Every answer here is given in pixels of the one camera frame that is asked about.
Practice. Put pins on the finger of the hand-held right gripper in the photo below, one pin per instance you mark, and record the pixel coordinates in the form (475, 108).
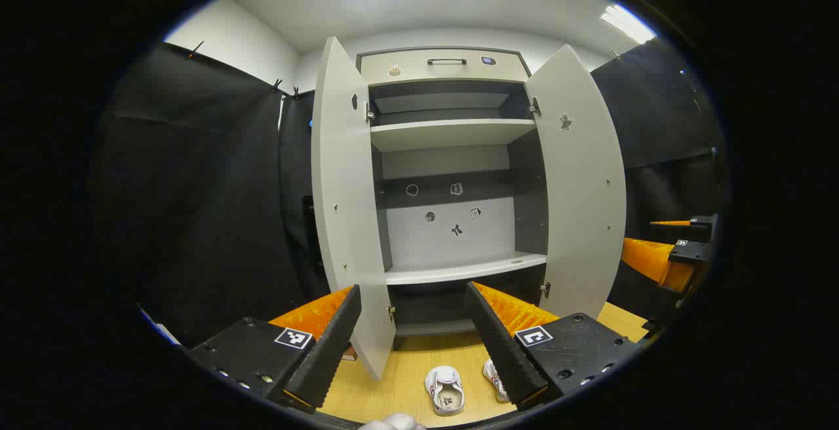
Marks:
(704, 221)
(688, 251)

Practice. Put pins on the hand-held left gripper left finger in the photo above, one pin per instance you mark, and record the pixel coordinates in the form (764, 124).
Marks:
(328, 351)

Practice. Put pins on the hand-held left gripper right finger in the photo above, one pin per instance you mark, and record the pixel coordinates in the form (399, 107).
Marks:
(501, 351)

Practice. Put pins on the white canvas shoe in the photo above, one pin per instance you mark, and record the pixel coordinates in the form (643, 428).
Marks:
(493, 377)
(444, 390)

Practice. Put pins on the grey cabinet door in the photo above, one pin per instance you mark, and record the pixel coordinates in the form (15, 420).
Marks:
(344, 207)
(580, 207)

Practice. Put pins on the grey shoe cabinet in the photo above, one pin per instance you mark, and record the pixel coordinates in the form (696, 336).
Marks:
(452, 240)

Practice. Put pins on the grey cabinet shelf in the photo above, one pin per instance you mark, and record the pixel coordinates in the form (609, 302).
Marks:
(452, 135)
(459, 271)

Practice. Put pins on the beige cabinet drawer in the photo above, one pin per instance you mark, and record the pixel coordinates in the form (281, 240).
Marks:
(446, 73)

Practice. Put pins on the black backdrop cloth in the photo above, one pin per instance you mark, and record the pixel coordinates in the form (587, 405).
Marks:
(196, 187)

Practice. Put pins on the ceiling light panel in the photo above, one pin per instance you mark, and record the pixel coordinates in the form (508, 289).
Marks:
(626, 22)

